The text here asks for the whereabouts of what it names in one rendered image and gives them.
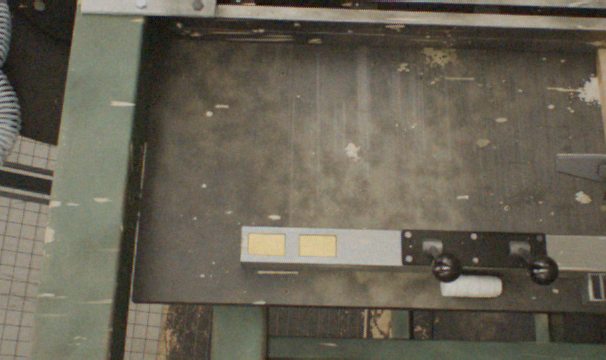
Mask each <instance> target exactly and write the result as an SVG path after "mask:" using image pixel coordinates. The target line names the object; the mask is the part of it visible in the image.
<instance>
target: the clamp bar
mask: <svg viewBox="0 0 606 360"><path fill-rule="evenodd" d="M81 12H82V13H91V14H112V15H148V16H164V19H165V23H166V27H167V31H168V35H169V38H170V39H191V40H219V41H248V42H277V43H305V44H335V45H363V46H391V47H421V48H449V49H478V50H507V51H536V52H564V53H593V54H595V53H596V52H597V51H598V49H606V0H82V7H81Z"/></svg>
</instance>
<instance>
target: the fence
mask: <svg viewBox="0 0 606 360"><path fill-rule="evenodd" d="M401 232H402V231H374V230H339V229H302V228H267V227H242V238H241V258H240V261H241V267H242V269H276V270H313V271H351V272H388V273H425V274H432V272H431V266H404V265H402V254H401ZM250 234H260V235H285V256H267V255H248V248H249V235H250ZM300 235H332V236H336V257H304V256H299V248H300ZM546 241H547V252H548V256H550V257H552V259H553V260H554V261H555V262H556V263H557V265H558V269H559V274H558V277H574V278H581V277H582V276H584V275H586V274H588V273H590V274H606V237H605V236H550V235H546ZM462 274H463V275H500V276H528V274H527V269H510V268H473V267H463V271H462Z"/></svg>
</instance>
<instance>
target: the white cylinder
mask: <svg viewBox="0 0 606 360"><path fill-rule="evenodd" d="M501 290H502V283H501V279H500V278H497V277H492V276H460V278H458V279H457V280H456V281H454V282H451V283H443V282H441V293H442V295H443V296H461V297H465V296H467V297H476V296H477V297H492V296H493V297H497V296H498V295H500V294H501Z"/></svg>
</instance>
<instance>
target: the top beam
mask: <svg viewBox="0 0 606 360"><path fill-rule="evenodd" d="M81 7H82V0H78V5H77V12H76V19H75V25H74V32H73V39H72V47H71V54H70V61H69V67H68V74H67V82H66V89H65V96H64V103H63V109H62V117H61V124H60V131H59V138H58V145H57V152H56V159H55V166H54V173H53V180H52V187H51V194H50V201H49V208H48V222H47V230H46V237H45V243H44V250H43V257H42V264H41V272H40V279H39V285H38V292H37V299H36V307H35V314H34V321H33V327H32V334H31V342H30V349H29V356H28V360H124V358H125V347H126V337H127V327H128V317H129V307H130V297H131V286H132V277H133V267H134V246H135V236H136V227H137V216H138V206H139V196H140V186H141V176H142V166H143V155H144V146H145V136H146V126H147V115H148V106H149V96H150V85H151V75H152V66H153V55H154V45H155V35H156V25H157V16H148V15H112V14H91V13H82V12H81Z"/></svg>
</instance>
